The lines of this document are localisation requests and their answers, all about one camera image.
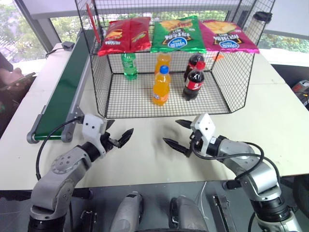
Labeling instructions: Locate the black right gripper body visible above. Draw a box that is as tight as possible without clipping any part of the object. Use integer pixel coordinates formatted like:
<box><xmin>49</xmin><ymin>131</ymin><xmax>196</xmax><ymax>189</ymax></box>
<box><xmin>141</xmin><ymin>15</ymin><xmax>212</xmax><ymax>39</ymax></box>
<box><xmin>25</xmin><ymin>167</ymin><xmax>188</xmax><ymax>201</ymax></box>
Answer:
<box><xmin>189</xmin><ymin>130</ymin><xmax>202</xmax><ymax>153</ymax></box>

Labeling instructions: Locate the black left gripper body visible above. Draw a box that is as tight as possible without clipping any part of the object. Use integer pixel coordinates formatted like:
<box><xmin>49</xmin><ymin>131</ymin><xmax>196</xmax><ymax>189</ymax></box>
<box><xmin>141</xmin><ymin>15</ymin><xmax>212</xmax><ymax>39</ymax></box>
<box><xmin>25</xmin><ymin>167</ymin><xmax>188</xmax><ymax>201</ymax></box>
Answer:
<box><xmin>100</xmin><ymin>131</ymin><xmax>121</xmax><ymax>153</ymax></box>

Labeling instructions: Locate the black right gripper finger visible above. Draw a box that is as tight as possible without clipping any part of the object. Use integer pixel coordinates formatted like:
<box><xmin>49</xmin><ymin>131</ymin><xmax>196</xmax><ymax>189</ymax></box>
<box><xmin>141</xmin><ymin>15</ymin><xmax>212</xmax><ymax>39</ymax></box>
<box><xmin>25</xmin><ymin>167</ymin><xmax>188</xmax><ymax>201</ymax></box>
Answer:
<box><xmin>162</xmin><ymin>137</ymin><xmax>193</xmax><ymax>158</ymax></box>
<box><xmin>175</xmin><ymin>119</ymin><xmax>192</xmax><ymax>130</ymax></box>

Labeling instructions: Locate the green conveyor belt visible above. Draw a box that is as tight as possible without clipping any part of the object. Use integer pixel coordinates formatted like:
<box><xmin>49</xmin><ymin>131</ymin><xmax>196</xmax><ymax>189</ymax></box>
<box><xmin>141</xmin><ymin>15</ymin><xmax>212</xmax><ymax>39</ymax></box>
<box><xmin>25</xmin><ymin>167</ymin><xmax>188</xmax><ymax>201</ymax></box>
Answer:
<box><xmin>26</xmin><ymin>29</ymin><xmax>97</xmax><ymax>144</ymax></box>

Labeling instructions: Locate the orange soda bottle blue cap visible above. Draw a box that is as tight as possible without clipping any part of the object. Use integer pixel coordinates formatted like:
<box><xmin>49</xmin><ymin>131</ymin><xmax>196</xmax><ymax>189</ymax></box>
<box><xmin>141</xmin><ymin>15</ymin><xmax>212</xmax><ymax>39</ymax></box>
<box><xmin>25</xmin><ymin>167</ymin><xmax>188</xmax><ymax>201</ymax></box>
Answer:
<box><xmin>151</xmin><ymin>65</ymin><xmax>171</xmax><ymax>106</ymax></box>

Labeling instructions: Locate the cola bottle red cap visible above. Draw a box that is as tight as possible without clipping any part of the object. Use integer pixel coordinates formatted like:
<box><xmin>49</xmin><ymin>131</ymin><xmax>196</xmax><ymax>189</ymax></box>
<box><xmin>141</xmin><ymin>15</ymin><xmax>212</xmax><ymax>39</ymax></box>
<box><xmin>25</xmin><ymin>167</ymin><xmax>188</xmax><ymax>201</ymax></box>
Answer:
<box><xmin>182</xmin><ymin>61</ymin><xmax>206</xmax><ymax>101</ymax></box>

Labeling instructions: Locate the green soda bottle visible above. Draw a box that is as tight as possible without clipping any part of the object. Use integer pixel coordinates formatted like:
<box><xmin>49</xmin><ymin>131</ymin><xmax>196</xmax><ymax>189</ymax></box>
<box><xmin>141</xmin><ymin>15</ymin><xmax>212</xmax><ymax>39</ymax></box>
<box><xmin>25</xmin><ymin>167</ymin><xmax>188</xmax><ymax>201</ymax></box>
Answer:
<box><xmin>120</xmin><ymin>52</ymin><xmax>139</xmax><ymax>81</ymax></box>

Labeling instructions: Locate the cola bottle black cap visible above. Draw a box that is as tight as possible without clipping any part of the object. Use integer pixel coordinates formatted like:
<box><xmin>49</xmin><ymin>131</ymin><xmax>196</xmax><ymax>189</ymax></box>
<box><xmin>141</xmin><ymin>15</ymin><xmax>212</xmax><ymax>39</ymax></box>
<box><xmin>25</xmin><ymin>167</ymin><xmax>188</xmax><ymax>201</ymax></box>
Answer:
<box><xmin>183</xmin><ymin>53</ymin><xmax>205</xmax><ymax>83</ymax></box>

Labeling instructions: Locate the orange soda bottle yellow cap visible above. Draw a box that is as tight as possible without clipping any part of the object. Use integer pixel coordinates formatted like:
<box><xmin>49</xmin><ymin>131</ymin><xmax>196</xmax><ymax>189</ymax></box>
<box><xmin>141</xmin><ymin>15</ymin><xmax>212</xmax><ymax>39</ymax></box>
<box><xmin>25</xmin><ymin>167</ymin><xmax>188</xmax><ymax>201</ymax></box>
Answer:
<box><xmin>154</xmin><ymin>52</ymin><xmax>171</xmax><ymax>75</ymax></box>

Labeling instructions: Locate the grey right robot leg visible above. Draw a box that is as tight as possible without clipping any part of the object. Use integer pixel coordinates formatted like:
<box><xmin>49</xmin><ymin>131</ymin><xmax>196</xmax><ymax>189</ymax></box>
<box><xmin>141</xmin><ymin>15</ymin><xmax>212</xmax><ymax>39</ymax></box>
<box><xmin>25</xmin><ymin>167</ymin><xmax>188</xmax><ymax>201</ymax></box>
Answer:
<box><xmin>169</xmin><ymin>196</ymin><xmax>210</xmax><ymax>232</ymax></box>

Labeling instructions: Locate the grey robot leg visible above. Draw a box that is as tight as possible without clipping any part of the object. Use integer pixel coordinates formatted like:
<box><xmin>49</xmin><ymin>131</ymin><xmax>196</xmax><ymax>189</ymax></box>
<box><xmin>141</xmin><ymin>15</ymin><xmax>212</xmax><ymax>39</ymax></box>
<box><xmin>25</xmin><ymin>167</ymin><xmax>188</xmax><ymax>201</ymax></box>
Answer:
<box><xmin>109</xmin><ymin>191</ymin><xmax>144</xmax><ymax>232</ymax></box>
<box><xmin>169</xmin><ymin>196</ymin><xmax>210</xmax><ymax>232</ymax></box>

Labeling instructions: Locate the grey left robot leg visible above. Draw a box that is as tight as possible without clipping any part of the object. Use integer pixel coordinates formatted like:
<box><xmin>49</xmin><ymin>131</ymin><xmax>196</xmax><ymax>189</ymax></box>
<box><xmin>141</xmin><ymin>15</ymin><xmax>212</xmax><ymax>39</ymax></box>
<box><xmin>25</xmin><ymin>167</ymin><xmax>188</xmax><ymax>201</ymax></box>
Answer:
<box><xmin>109</xmin><ymin>191</ymin><xmax>144</xmax><ymax>232</ymax></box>

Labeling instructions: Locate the red chips bag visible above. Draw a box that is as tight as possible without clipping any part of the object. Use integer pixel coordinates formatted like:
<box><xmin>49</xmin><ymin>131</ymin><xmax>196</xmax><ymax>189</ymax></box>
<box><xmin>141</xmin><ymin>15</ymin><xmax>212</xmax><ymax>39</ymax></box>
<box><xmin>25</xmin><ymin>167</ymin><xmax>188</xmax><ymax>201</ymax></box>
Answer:
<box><xmin>97</xmin><ymin>16</ymin><xmax>152</xmax><ymax>57</ymax></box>

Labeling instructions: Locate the green chips bag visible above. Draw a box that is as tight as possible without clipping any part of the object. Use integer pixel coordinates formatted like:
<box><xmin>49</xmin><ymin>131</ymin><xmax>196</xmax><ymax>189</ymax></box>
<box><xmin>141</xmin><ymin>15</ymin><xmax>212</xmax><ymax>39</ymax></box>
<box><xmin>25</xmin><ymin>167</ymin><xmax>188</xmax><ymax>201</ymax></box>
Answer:
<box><xmin>150</xmin><ymin>15</ymin><xmax>207</xmax><ymax>54</ymax></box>

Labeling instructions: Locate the pink chips bag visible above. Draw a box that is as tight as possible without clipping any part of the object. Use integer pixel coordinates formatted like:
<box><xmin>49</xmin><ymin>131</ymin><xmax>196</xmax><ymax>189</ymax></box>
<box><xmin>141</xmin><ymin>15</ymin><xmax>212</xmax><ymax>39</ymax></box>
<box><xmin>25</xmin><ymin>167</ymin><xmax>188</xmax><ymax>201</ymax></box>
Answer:
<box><xmin>201</xmin><ymin>19</ymin><xmax>260</xmax><ymax>54</ymax></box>

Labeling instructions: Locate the red flat stick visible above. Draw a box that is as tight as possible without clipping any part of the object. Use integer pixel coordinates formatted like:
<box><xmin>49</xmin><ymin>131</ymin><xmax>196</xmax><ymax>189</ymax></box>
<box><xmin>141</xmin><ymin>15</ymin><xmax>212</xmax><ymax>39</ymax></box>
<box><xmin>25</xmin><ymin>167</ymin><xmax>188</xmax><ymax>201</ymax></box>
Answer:
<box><xmin>86</xmin><ymin>4</ymin><xmax>101</xmax><ymax>43</ymax></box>

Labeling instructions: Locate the white cup black lid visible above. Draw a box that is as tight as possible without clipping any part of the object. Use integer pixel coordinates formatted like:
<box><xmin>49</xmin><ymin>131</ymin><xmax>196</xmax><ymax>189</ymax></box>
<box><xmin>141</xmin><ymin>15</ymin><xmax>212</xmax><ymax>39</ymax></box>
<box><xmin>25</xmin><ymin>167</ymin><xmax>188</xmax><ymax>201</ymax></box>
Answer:
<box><xmin>246</xmin><ymin>11</ymin><xmax>273</xmax><ymax>49</ymax></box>

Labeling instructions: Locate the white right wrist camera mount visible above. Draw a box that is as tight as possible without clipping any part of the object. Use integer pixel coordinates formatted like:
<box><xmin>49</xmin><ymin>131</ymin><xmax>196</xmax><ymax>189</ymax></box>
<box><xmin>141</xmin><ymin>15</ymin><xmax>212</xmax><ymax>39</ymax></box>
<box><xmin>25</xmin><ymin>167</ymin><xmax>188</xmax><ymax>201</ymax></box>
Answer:
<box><xmin>190</xmin><ymin>113</ymin><xmax>216</xmax><ymax>155</ymax></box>

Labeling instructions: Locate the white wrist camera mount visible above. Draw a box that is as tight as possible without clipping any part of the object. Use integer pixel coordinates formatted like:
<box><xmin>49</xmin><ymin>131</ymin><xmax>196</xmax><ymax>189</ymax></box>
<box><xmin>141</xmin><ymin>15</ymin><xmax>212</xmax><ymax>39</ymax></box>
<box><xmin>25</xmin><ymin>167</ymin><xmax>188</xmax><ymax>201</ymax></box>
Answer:
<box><xmin>190</xmin><ymin>113</ymin><xmax>216</xmax><ymax>155</ymax></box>
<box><xmin>81</xmin><ymin>114</ymin><xmax>108</xmax><ymax>155</ymax></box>

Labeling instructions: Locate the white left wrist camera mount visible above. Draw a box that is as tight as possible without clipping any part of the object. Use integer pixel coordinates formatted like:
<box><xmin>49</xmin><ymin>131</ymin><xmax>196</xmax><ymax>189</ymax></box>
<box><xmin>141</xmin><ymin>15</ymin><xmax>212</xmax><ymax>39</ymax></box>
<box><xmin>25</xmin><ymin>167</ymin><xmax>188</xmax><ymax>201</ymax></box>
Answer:
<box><xmin>81</xmin><ymin>114</ymin><xmax>108</xmax><ymax>155</ymax></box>

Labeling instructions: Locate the black wire mesh shelf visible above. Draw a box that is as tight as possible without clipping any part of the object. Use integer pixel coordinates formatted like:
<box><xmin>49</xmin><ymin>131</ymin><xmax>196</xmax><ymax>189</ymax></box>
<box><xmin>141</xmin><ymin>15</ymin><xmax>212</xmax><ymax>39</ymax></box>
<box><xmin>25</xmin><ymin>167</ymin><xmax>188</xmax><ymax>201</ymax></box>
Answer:
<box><xmin>74</xmin><ymin>0</ymin><xmax>276</xmax><ymax>119</ymax></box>

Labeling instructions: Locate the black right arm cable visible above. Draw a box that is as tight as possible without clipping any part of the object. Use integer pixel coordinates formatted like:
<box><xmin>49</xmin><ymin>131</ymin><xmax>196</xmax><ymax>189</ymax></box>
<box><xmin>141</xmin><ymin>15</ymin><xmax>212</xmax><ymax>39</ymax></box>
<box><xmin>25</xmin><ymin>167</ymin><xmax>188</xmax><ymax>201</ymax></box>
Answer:
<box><xmin>192</xmin><ymin>135</ymin><xmax>282</xmax><ymax>191</ymax></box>

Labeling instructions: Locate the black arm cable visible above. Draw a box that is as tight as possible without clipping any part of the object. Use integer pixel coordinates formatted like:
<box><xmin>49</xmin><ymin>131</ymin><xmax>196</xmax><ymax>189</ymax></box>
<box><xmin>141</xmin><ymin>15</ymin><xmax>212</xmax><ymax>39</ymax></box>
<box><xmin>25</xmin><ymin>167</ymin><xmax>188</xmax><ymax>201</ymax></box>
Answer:
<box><xmin>35</xmin><ymin>116</ymin><xmax>84</xmax><ymax>181</ymax></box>
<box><xmin>192</xmin><ymin>135</ymin><xmax>282</xmax><ymax>191</ymax></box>

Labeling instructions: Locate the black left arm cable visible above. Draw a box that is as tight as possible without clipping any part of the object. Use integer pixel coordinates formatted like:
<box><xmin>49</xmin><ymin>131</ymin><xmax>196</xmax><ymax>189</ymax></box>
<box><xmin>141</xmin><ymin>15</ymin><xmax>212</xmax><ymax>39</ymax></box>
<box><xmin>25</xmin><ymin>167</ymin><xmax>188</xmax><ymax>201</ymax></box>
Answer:
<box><xmin>35</xmin><ymin>116</ymin><xmax>84</xmax><ymax>181</ymax></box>

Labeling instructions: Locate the white thin cable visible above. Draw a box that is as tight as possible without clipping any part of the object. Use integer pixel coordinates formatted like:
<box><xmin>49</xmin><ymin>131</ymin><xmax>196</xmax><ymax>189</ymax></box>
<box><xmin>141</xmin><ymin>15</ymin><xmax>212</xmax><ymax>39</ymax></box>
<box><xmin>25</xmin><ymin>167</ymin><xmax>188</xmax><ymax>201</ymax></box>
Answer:
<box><xmin>199</xmin><ymin>181</ymin><xmax>209</xmax><ymax>219</ymax></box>

